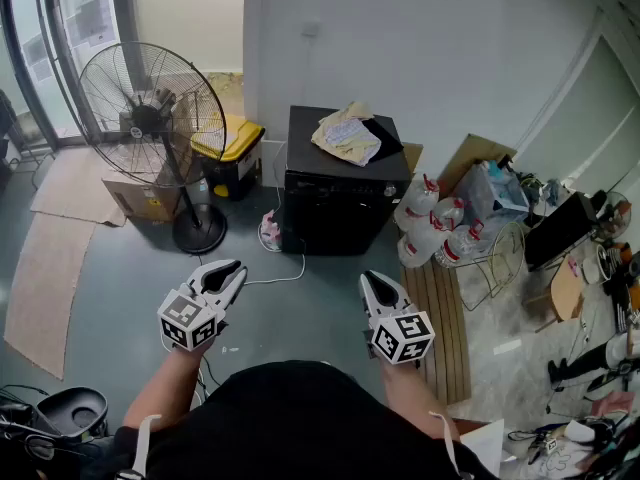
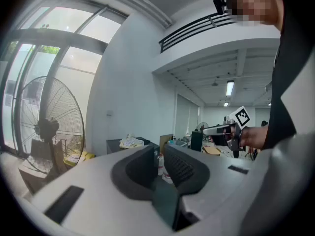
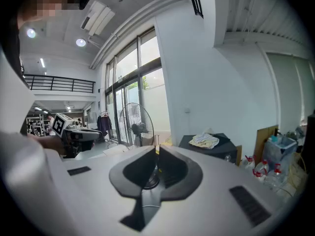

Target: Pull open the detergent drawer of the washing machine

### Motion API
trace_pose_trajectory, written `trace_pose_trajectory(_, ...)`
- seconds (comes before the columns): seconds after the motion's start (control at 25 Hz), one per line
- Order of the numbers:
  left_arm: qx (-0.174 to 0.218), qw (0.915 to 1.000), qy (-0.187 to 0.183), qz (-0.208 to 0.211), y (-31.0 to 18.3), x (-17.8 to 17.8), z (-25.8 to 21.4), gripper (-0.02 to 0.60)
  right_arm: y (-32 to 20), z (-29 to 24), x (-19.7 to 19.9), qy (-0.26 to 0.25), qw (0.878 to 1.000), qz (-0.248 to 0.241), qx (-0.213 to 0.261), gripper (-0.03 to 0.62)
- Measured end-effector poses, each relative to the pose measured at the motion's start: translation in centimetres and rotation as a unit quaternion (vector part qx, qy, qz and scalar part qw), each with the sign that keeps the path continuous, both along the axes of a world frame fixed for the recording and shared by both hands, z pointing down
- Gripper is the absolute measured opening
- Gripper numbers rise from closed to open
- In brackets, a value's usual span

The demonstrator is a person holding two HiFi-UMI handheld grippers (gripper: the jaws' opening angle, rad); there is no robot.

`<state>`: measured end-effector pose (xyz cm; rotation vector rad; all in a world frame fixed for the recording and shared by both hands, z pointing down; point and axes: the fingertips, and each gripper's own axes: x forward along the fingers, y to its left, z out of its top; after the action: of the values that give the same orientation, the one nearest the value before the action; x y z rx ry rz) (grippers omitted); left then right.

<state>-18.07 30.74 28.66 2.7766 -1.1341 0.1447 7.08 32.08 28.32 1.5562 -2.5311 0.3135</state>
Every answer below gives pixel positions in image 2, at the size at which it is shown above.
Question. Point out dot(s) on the person's right forearm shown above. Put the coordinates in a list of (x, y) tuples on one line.
[(262, 136)]

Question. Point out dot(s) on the long ceiling lamp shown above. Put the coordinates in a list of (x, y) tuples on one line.
[(230, 88)]

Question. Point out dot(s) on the brown cardboard box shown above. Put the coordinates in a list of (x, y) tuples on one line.
[(39, 147)]

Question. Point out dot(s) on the black box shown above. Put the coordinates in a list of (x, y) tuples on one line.
[(197, 141)]

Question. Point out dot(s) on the black framed glass window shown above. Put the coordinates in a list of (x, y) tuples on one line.
[(56, 37)]

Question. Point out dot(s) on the yellow lidded bin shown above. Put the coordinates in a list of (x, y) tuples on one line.
[(83, 156)]

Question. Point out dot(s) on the brown cardboard sheet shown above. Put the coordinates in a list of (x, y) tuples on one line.
[(165, 141)]

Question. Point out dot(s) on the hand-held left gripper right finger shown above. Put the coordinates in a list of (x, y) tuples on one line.
[(189, 174)]

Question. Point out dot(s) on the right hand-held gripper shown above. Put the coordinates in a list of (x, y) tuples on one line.
[(242, 118)]

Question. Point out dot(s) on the pale yellow cloth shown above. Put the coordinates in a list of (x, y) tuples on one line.
[(130, 141)]

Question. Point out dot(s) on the white plastic bags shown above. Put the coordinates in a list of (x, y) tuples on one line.
[(160, 165)]

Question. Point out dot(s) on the black balcony railing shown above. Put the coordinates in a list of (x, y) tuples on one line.
[(197, 28)]

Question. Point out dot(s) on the person's black shirt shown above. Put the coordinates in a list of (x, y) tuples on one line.
[(290, 70)]

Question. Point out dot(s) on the small desk fan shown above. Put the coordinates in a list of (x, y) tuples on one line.
[(203, 126)]

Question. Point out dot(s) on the person's head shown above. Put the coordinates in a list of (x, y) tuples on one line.
[(261, 1)]

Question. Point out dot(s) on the black pedestal fan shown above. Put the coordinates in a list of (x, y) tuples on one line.
[(49, 126)]

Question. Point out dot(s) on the black head-mounted camera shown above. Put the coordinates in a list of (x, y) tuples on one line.
[(219, 4)]

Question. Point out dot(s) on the person's right hand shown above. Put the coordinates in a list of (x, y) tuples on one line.
[(248, 137)]

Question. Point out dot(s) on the small ceiling lamp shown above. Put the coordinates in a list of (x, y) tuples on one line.
[(226, 104)]

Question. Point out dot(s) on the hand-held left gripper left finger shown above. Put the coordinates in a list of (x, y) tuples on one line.
[(134, 178)]

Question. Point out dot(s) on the grey wall switch box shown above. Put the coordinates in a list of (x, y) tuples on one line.
[(110, 112)]

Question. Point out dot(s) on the black table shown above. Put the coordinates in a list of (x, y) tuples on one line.
[(113, 145)]

